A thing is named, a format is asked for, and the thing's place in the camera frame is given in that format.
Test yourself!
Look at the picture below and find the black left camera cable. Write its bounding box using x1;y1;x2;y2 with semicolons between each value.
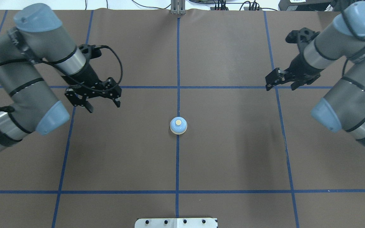
0;45;123;113

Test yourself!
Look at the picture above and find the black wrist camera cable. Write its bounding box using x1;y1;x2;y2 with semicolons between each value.
339;0;365;78

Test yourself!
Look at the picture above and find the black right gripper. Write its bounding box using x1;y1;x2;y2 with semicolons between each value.
265;54;322;91

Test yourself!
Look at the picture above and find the white camera stand column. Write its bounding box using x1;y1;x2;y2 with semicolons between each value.
134;218;218;228

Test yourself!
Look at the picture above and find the black box with label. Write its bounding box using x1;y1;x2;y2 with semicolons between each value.
278;0;332;11

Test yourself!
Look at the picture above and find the brown paper table cover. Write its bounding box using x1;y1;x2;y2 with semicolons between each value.
0;9;365;228

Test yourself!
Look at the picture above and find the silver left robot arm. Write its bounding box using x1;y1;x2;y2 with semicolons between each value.
0;3;122;152

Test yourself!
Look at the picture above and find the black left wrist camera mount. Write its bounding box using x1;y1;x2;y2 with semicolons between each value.
78;44;102;60

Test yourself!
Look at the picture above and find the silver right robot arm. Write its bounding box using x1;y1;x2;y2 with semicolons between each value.
265;1;365;147

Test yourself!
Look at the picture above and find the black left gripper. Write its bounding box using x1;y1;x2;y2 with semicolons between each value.
61;64;122;113

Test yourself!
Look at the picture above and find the blue and cream bell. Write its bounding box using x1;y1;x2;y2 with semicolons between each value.
169;117;188;135

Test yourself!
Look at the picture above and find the aluminium frame post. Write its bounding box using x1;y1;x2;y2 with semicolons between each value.
170;0;186;15

